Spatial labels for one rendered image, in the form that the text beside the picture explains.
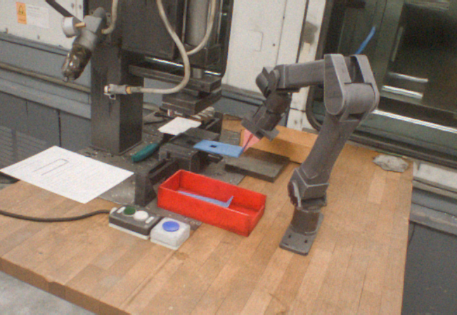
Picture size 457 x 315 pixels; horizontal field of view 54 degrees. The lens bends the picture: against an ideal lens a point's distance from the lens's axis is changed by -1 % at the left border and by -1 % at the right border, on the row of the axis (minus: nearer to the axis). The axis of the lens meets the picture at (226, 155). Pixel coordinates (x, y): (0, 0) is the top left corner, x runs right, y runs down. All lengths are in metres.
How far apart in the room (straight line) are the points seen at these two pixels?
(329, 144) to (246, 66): 0.98
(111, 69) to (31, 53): 1.30
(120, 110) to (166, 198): 0.36
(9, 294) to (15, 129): 1.02
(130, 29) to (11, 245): 0.63
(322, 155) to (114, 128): 0.67
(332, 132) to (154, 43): 0.55
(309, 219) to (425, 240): 0.90
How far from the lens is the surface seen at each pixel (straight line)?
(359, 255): 1.13
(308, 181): 1.06
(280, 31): 1.84
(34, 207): 1.20
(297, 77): 1.09
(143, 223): 1.06
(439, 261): 1.99
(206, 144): 1.33
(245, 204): 1.20
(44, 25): 2.56
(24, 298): 2.30
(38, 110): 2.70
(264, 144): 1.53
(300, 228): 1.12
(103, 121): 1.43
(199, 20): 1.23
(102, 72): 1.39
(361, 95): 0.94
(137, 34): 1.29
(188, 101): 1.21
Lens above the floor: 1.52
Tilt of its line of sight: 25 degrees down
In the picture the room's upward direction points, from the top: 7 degrees clockwise
